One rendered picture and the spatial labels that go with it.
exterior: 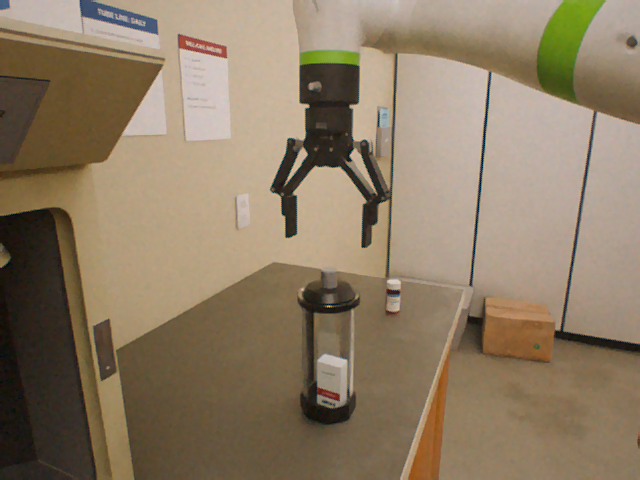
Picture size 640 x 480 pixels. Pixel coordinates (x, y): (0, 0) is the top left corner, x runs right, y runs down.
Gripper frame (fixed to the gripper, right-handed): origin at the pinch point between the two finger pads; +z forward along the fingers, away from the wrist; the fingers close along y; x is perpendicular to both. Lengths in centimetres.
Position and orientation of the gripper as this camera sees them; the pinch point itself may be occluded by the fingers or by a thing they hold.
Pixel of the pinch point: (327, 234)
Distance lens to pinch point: 71.2
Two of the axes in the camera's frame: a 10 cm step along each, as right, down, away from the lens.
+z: -0.1, 9.7, 2.6
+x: 4.2, -2.3, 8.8
